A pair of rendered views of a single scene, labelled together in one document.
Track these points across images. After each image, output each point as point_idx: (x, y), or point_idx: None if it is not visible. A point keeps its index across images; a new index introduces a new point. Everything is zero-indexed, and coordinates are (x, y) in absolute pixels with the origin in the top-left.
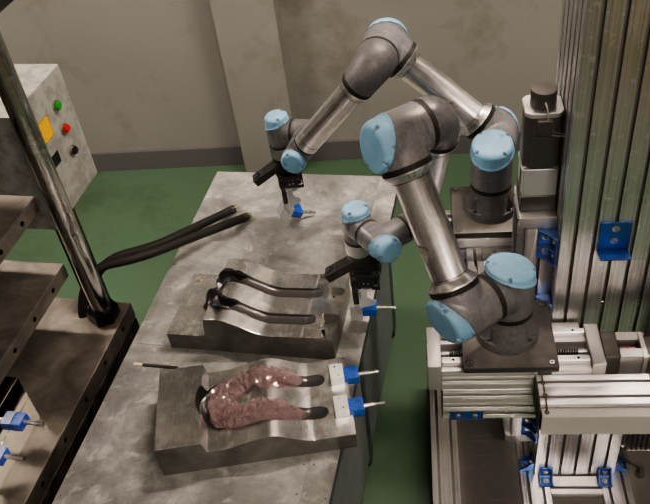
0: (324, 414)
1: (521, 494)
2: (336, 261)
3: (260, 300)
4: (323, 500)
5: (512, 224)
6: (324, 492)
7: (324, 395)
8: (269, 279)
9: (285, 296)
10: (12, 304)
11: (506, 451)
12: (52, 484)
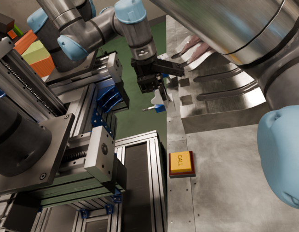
0: (173, 57)
1: (124, 163)
2: (214, 172)
3: (246, 77)
4: (168, 49)
5: (20, 85)
6: (169, 50)
7: (175, 61)
8: (254, 94)
9: (228, 89)
10: None
11: (128, 182)
12: None
